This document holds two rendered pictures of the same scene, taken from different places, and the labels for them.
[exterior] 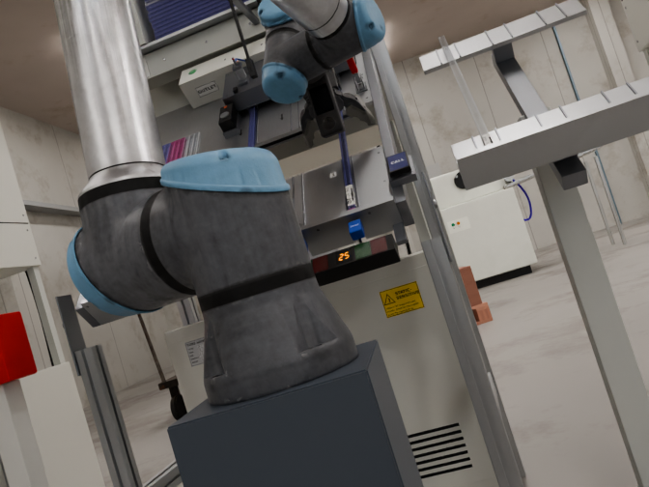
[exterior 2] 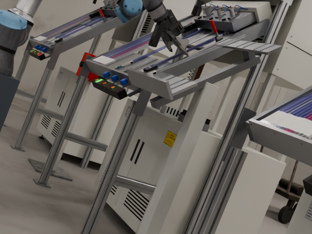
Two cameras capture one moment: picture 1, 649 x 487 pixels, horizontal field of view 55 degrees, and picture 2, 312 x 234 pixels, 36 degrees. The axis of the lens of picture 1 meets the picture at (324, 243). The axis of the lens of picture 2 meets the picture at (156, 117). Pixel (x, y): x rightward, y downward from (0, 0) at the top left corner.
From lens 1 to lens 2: 178 cm
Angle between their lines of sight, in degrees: 49
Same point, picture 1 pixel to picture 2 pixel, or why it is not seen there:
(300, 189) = (147, 63)
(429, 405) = not seen: hidden behind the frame
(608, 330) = (160, 186)
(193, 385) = (120, 122)
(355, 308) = (160, 131)
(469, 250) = not seen: outside the picture
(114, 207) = not seen: hidden behind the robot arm
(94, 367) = (79, 83)
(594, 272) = (172, 159)
